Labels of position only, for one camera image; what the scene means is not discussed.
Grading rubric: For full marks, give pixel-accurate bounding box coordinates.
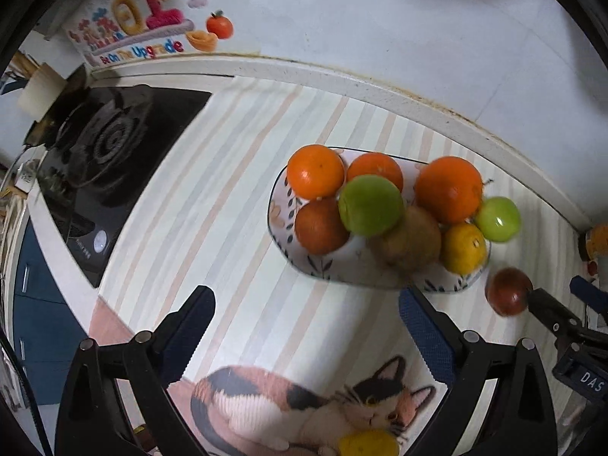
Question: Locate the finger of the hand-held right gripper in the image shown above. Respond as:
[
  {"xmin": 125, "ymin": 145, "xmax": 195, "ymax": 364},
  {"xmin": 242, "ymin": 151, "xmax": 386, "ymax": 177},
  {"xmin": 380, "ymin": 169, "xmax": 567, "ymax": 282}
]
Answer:
[
  {"xmin": 526, "ymin": 287, "xmax": 608, "ymax": 343},
  {"xmin": 569, "ymin": 275, "xmax": 608, "ymax": 317}
]

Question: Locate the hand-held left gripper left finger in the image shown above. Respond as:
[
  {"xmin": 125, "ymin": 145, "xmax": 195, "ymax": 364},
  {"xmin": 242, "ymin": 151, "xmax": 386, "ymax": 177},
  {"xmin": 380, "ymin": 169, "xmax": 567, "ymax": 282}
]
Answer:
[{"xmin": 54, "ymin": 285, "xmax": 217, "ymax": 456}]

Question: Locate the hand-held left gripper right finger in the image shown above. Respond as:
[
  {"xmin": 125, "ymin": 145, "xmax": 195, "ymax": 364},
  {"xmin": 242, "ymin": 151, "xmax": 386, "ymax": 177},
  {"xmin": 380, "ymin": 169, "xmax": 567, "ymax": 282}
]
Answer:
[{"xmin": 398, "ymin": 286, "xmax": 559, "ymax": 456}]

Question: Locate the dark red apple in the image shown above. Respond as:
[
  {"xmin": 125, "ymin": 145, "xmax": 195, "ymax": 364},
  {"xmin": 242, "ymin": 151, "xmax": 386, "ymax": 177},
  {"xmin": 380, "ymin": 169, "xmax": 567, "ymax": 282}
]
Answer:
[{"xmin": 485, "ymin": 268, "xmax": 534, "ymax": 317}]

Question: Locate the brown kiwi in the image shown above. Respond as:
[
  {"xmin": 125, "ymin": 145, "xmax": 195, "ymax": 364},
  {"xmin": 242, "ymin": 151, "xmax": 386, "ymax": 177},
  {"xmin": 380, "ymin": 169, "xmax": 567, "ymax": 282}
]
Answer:
[{"xmin": 370, "ymin": 205, "xmax": 443, "ymax": 279}]

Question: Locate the yellow citrus fruit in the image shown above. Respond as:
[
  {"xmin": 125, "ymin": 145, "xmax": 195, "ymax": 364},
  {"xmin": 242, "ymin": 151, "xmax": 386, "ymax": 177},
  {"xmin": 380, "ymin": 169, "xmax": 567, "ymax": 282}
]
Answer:
[
  {"xmin": 338, "ymin": 429, "xmax": 401, "ymax": 456},
  {"xmin": 441, "ymin": 222, "xmax": 488, "ymax": 276}
]

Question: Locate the large orange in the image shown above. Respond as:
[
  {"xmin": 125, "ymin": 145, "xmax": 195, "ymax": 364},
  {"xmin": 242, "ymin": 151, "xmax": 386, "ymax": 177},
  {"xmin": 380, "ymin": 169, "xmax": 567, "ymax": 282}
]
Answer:
[{"xmin": 414, "ymin": 156, "xmax": 484, "ymax": 225}]

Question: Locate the dark reddish-brown round fruit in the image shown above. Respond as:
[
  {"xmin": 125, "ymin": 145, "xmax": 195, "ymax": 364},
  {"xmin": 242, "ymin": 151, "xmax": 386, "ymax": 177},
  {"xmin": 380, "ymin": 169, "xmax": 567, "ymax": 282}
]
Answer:
[{"xmin": 294, "ymin": 198, "xmax": 351, "ymax": 255}]

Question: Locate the floral oval ceramic plate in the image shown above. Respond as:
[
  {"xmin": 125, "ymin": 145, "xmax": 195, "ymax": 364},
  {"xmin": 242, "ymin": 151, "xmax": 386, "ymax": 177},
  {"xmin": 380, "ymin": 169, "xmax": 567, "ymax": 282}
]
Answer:
[{"xmin": 267, "ymin": 146, "xmax": 490, "ymax": 294}]

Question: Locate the small orange tangerine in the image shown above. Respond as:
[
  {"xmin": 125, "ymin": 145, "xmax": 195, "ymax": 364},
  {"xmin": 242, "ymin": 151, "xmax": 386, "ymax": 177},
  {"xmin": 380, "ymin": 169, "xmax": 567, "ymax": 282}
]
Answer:
[
  {"xmin": 347, "ymin": 152, "xmax": 404, "ymax": 193},
  {"xmin": 287, "ymin": 144, "xmax": 345, "ymax": 201}
]

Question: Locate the cat-shaped mat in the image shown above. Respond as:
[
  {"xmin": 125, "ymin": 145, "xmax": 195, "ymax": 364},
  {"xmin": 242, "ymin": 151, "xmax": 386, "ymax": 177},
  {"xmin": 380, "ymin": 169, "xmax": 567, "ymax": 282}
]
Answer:
[{"xmin": 190, "ymin": 356, "xmax": 438, "ymax": 456}]

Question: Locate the striped table cover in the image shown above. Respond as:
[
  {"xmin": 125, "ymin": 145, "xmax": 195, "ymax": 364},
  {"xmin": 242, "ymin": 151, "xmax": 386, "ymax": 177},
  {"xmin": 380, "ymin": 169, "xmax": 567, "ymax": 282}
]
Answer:
[{"xmin": 88, "ymin": 88, "xmax": 608, "ymax": 456}]

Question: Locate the blue kitchen cabinet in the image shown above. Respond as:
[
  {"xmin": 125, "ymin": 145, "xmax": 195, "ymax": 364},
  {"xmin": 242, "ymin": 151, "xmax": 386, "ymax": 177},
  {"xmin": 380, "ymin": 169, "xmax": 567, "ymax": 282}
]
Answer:
[{"xmin": 12, "ymin": 223, "xmax": 91, "ymax": 407}]

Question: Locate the black gas stove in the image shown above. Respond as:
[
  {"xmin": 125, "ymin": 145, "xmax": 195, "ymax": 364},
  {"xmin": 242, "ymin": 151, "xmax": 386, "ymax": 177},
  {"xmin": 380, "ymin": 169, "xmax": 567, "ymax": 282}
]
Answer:
[{"xmin": 28, "ymin": 84, "xmax": 212, "ymax": 289}]

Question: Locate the white paper roll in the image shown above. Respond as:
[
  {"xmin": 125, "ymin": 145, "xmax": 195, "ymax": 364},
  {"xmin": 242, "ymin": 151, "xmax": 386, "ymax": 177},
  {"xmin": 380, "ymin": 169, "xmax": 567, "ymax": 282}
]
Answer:
[{"xmin": 18, "ymin": 63, "xmax": 67, "ymax": 119}]

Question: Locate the kitchen utensils bundle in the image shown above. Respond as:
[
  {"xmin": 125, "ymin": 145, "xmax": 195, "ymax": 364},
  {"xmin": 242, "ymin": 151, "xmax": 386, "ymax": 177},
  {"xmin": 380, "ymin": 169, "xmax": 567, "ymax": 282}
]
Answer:
[{"xmin": 0, "ymin": 52, "xmax": 40, "ymax": 96}]

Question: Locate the colourful wall sticker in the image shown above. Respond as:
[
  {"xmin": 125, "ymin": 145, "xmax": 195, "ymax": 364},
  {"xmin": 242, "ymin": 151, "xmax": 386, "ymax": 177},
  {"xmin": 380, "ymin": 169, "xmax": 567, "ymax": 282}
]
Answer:
[{"xmin": 66, "ymin": 0, "xmax": 236, "ymax": 67}]

